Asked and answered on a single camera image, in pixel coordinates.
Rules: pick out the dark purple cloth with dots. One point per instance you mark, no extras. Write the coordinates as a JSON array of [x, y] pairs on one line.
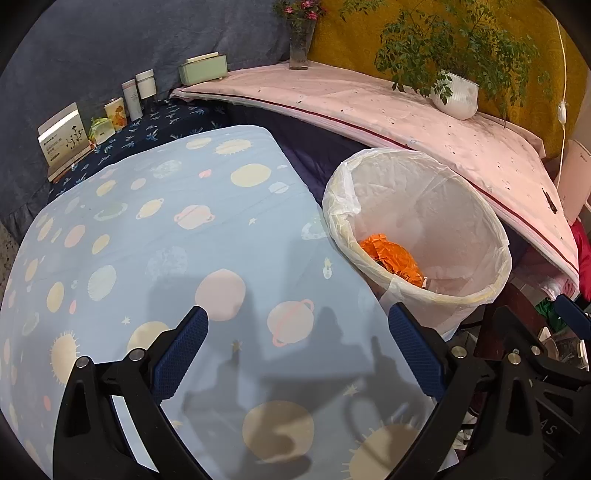
[[295, 143]]

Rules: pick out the grey blue blanket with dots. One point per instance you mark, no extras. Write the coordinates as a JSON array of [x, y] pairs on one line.
[[92, 46]]

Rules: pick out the printed orange plastic bag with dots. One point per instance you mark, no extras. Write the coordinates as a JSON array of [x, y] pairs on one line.
[[388, 254]]

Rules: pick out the glass vase with pink flowers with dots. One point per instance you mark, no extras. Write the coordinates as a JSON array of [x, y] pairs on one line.
[[300, 50]]

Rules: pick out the yellow blanket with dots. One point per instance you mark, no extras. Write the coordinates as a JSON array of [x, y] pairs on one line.
[[360, 41]]

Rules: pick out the small black clip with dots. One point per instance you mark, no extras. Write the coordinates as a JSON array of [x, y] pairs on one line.
[[551, 201]]

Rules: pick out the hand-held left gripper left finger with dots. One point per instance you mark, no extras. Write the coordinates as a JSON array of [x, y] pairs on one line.
[[182, 350]]

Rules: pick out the green plant in white pot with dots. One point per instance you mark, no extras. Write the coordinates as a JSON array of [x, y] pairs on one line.
[[457, 97]]

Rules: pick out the navy leaf print cloth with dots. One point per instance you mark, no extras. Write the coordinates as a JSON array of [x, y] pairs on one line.
[[161, 120]]

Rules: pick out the white jar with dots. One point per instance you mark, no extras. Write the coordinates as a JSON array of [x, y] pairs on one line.
[[146, 85]]

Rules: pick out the pink cloth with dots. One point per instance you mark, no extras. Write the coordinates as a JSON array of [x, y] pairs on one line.
[[369, 101]]

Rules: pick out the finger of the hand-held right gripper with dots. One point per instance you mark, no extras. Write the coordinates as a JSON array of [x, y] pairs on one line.
[[512, 327], [572, 314]]

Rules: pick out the light blue planet tablecloth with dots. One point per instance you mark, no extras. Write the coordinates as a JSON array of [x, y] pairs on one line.
[[184, 240]]

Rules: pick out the yellow printed tin can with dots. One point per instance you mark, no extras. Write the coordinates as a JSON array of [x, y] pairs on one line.
[[115, 114]]

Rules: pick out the white tall bottle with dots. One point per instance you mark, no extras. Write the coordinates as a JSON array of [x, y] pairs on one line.
[[132, 101]]

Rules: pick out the small green packet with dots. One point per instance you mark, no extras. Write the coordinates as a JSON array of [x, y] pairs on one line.
[[101, 130]]

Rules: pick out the pale green tissue box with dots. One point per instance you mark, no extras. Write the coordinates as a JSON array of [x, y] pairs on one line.
[[203, 71]]

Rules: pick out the magenta garment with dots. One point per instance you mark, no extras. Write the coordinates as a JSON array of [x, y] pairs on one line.
[[581, 244]]

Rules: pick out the white lined waste bin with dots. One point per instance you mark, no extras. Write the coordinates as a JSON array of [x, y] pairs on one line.
[[415, 198]]

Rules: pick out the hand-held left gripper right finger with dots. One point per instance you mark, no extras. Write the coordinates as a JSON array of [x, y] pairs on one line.
[[413, 350]]

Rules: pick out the white flat box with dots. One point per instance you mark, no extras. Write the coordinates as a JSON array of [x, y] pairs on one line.
[[62, 141]]

